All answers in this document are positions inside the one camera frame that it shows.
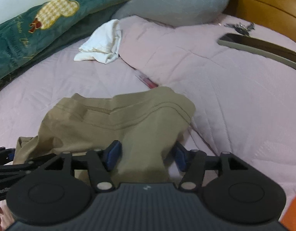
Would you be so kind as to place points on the grey pillow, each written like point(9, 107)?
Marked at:
point(174, 13)

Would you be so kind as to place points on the white folded cloth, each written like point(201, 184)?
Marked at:
point(103, 45)

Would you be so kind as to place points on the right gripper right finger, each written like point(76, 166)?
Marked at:
point(229, 187)

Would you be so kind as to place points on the metal key bunch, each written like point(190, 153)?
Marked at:
point(239, 27)

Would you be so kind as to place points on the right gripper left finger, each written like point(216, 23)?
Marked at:
point(63, 186)

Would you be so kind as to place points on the orange bedside items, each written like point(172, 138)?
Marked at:
point(289, 219)

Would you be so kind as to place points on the tan t-shirt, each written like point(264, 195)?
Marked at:
point(147, 124)

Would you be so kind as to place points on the wooden headboard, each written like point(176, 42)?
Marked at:
point(278, 15)

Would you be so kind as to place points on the green plush blanket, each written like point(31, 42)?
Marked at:
point(45, 28)

